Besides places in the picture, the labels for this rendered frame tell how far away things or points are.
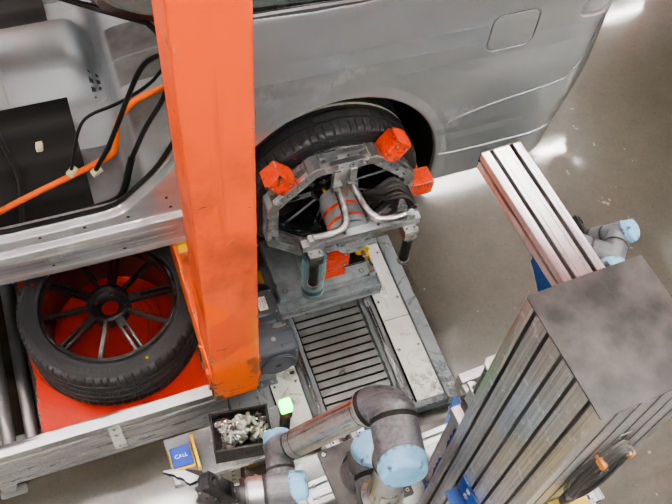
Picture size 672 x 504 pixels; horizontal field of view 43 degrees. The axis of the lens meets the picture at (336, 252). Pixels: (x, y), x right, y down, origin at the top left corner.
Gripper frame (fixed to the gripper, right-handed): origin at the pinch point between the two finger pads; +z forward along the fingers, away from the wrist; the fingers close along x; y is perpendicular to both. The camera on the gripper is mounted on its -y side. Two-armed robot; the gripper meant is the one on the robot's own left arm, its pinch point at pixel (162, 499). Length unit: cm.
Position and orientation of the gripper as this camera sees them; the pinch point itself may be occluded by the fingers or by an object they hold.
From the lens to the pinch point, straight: 217.5
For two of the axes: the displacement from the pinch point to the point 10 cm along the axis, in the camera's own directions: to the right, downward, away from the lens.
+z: -9.9, 0.9, -1.4
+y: -0.5, 6.4, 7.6
